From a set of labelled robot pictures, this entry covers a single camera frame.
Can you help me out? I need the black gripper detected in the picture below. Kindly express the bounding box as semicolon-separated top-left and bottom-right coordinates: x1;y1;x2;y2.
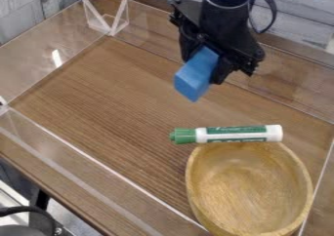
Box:
169;0;264;85

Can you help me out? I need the blue foam block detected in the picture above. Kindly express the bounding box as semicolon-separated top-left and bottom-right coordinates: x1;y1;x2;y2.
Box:
173;47;217;101

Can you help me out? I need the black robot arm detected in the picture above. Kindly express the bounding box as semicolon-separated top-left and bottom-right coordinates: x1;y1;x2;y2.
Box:
169;0;264;85

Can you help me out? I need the brown wooden bowl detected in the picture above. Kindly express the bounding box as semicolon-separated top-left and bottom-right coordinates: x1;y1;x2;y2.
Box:
185;142;312;236

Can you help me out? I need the green white dry-erase marker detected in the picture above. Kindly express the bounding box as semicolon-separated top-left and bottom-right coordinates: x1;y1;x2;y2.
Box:
169;125;283;144

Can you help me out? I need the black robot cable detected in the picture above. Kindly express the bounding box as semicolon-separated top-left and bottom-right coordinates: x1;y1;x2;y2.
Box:
247;0;279;35

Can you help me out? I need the clear acrylic corner bracket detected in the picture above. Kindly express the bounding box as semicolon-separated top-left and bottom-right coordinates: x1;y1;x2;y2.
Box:
82;0;129;37

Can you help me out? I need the clear acrylic tray wall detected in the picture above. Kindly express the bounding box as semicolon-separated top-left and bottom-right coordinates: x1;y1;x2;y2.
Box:
0;98;209;236

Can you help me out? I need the black cable lower left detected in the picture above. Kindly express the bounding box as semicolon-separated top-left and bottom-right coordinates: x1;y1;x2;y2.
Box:
0;206;62;236

